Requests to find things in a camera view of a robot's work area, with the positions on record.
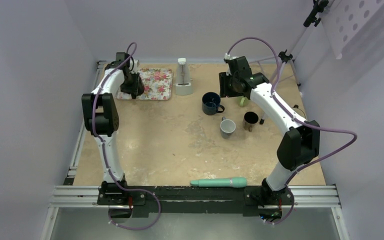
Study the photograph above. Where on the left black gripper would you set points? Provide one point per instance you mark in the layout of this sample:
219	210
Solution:
133	88

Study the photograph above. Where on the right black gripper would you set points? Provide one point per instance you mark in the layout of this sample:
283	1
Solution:
224	91

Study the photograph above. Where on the dark blue mug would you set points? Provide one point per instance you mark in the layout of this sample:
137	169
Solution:
211	104

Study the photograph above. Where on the green mug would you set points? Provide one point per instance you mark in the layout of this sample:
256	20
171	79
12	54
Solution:
243	101

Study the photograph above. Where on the brown mug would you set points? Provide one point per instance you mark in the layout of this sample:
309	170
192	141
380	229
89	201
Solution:
250	119

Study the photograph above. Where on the grey mug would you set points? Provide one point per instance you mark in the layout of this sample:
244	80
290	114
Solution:
227	127

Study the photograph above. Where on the cream mug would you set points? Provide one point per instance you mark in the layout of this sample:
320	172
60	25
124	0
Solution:
298	110

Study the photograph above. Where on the teal cylindrical tool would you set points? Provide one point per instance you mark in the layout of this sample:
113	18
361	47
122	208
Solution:
231	182

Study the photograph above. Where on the perforated music stand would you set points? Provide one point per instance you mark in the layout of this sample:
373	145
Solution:
340	63

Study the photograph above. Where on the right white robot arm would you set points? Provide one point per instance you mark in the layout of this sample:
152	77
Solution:
300	138

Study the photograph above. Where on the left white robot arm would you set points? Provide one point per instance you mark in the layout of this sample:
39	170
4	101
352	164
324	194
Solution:
101	119

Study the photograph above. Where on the floral tray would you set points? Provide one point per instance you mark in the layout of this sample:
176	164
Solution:
157	84

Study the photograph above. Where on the white metronome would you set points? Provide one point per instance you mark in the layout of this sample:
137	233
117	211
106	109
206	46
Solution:
183	83

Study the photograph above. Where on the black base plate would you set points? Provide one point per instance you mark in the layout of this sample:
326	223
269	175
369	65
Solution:
249	201

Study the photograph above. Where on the aluminium frame rail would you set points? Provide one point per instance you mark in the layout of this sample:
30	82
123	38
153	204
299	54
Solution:
171	142

